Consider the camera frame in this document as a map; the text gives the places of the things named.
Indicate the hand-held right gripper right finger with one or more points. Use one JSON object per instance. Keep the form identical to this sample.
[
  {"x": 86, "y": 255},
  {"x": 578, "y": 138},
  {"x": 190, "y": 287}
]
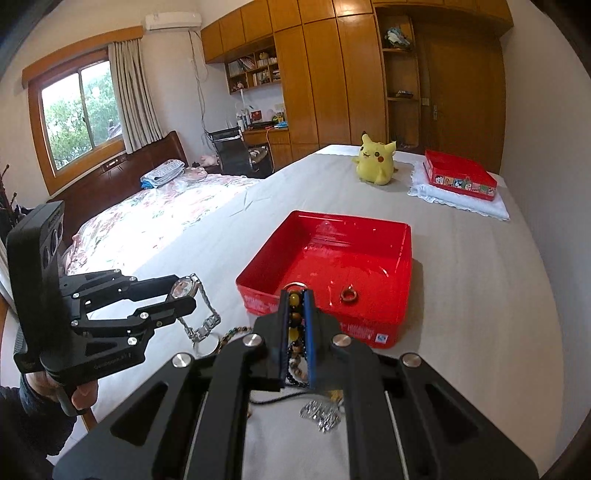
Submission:
[{"x": 308, "y": 332}]

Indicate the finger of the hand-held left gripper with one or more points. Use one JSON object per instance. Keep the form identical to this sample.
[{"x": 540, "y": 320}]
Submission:
[
  {"x": 138, "y": 286},
  {"x": 175, "y": 308}
]

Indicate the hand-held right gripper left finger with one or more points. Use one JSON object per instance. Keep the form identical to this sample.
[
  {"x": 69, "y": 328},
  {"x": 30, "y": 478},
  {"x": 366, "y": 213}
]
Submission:
[{"x": 282, "y": 341}]

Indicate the silver wristwatch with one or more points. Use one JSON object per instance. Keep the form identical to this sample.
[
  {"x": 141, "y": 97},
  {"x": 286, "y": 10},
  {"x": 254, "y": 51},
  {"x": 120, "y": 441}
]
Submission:
[{"x": 181, "y": 288}]

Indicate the silver pendant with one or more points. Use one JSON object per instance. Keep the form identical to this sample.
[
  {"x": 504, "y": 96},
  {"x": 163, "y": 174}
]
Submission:
[{"x": 318, "y": 413}]

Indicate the red tin box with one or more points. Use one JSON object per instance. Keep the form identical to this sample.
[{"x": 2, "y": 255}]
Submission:
[{"x": 360, "y": 258}]

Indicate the person's left forearm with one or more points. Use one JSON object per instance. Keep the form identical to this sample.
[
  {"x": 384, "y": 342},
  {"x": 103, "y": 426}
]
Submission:
[{"x": 27, "y": 424}]

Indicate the person's left hand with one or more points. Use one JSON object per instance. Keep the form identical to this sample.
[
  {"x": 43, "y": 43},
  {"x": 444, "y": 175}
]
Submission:
[{"x": 81, "y": 397}]

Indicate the bed with floral quilt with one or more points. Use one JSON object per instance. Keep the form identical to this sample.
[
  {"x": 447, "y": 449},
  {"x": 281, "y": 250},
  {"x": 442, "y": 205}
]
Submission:
[{"x": 138, "y": 212}]

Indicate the dried branches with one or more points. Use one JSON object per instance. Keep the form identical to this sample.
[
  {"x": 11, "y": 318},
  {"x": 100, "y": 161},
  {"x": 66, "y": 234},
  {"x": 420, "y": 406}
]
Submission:
[{"x": 7, "y": 203}]

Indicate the folded blue striped cloth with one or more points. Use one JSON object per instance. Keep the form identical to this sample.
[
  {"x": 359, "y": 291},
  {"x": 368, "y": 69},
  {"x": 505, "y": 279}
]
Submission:
[{"x": 161, "y": 173}]

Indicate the brown wooden headboard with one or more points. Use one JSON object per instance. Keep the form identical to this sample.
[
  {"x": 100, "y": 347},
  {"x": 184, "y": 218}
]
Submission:
[{"x": 134, "y": 170}]

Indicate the pink plush toy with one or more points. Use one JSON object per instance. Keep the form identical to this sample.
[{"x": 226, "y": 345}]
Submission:
[{"x": 207, "y": 160}]

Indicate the black office chair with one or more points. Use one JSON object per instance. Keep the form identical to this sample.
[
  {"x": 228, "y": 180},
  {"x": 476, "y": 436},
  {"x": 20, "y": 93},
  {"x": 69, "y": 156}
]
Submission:
[{"x": 231, "y": 157}]

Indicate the wooden framed window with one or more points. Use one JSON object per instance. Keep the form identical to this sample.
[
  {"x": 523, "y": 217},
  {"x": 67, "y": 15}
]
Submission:
[{"x": 74, "y": 115}]

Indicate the yellow plush toy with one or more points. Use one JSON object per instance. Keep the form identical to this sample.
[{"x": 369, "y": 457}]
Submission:
[{"x": 376, "y": 161}]

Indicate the beige curtain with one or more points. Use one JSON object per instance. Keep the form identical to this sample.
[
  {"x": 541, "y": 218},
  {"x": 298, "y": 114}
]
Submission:
[{"x": 136, "y": 101}]

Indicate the wooden desk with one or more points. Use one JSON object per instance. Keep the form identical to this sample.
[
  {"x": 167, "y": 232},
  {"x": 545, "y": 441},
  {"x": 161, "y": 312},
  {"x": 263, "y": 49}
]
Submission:
[{"x": 281, "y": 147}]

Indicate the white folded towel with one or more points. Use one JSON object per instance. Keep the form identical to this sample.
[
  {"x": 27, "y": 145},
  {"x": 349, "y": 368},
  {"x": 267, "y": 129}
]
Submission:
[{"x": 443, "y": 202}]

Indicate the small red box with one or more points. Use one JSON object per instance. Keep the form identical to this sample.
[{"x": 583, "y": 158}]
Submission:
[{"x": 256, "y": 117}]

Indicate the red tin lid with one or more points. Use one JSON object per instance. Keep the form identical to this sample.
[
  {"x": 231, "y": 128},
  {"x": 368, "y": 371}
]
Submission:
[{"x": 452, "y": 168}]

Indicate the row of books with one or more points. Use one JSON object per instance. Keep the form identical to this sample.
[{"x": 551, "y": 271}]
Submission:
[{"x": 251, "y": 69}]

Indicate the wooden wardrobe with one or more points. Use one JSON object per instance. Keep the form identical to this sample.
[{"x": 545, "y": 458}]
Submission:
[{"x": 318, "y": 83}]

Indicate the white air conditioner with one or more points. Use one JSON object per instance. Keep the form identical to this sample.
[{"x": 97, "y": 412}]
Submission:
[{"x": 173, "y": 21}]

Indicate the wooden door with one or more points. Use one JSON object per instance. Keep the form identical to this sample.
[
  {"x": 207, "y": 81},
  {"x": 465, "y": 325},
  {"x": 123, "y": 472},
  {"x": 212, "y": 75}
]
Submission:
[{"x": 461, "y": 92}]

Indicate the plush figure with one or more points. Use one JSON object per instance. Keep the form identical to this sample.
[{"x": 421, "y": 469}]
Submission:
[{"x": 397, "y": 39}]

